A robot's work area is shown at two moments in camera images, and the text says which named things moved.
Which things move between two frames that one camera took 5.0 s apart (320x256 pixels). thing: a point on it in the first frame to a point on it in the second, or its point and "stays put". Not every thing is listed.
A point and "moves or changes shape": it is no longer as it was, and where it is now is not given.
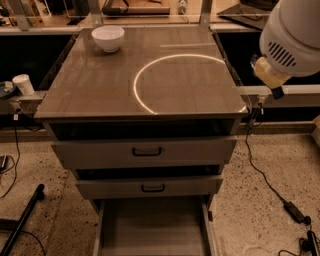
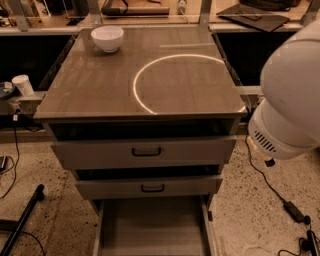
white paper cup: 24,83 stays put
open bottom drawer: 153,225 stays put
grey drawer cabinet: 148,129 stays put
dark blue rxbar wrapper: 277,92 moves or changes shape
